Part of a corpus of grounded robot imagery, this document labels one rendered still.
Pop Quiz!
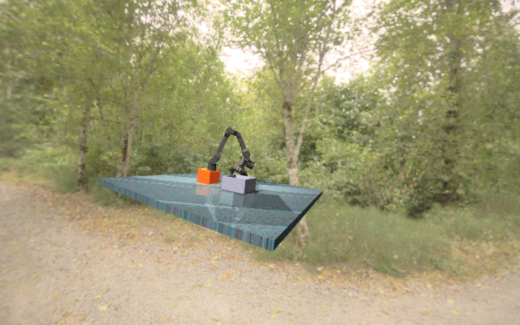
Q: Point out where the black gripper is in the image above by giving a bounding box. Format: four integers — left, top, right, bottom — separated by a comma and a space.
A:
228, 163, 248, 176

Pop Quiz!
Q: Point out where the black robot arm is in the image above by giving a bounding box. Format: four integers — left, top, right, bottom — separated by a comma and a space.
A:
207, 127, 255, 174

